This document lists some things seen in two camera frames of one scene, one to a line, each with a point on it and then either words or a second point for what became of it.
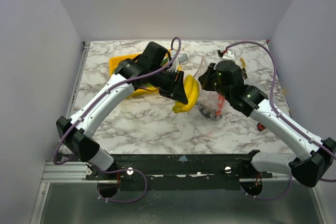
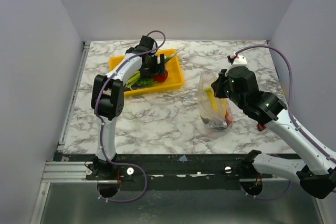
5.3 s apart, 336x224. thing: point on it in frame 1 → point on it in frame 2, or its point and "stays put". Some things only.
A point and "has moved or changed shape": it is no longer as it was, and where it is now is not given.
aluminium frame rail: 62,170 stays put
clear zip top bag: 211,105 has moved or changed shape
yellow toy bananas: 192,86 → 214,100
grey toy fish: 209,111 → 221,127
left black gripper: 176,91 → 158,68
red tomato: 220,100 → 226,115
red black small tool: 260,127 stays put
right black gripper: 206,80 → 219,87
